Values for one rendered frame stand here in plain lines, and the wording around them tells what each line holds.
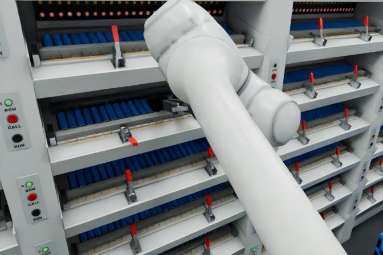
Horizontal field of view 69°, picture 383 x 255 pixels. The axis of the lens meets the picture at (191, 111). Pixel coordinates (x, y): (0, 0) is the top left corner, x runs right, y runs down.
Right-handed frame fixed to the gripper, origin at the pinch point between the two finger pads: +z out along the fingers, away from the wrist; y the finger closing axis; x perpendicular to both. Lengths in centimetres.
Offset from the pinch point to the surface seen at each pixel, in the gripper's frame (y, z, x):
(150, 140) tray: 9.5, -3.5, 8.9
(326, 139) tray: -66, 0, 27
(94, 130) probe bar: 22.1, 0.0, 3.9
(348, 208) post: -97, 10, 74
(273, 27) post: -29.8, -9.5, -17.6
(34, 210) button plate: 38.1, -1.8, 18.9
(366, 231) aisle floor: -121, 14, 99
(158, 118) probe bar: 5.1, 0.1, 4.1
